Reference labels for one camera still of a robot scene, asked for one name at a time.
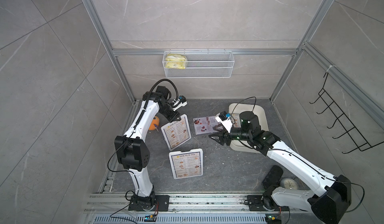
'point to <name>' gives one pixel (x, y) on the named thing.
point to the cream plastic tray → (259, 112)
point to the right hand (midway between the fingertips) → (213, 131)
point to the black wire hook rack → (361, 143)
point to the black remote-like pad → (273, 177)
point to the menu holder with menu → (177, 132)
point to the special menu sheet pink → (205, 125)
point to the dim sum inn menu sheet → (187, 165)
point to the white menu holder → (177, 152)
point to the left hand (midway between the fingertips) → (178, 115)
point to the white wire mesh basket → (198, 64)
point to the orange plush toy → (155, 123)
